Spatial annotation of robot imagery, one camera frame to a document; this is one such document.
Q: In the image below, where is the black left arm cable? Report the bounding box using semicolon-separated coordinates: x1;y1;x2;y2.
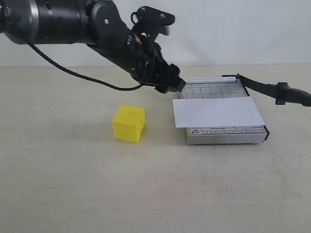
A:
14;21;156;92

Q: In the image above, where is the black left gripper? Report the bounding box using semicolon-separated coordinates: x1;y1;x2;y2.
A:
87;29;186;94

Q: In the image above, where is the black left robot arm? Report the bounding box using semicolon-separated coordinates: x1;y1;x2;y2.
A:
0;0;186;94

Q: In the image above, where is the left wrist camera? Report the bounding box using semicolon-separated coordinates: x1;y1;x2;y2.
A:
131;6;175;41

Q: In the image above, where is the yellow foam cube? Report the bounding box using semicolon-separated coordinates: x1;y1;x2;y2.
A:
112;105;146;143

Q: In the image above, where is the black cutter blade arm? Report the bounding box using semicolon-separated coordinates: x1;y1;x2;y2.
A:
236;74;311;107

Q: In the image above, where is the white paper sheet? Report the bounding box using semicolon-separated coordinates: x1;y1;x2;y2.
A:
173;97;265;128

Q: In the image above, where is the grey paper cutter base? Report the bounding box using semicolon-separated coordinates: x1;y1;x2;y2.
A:
179;75;270;145

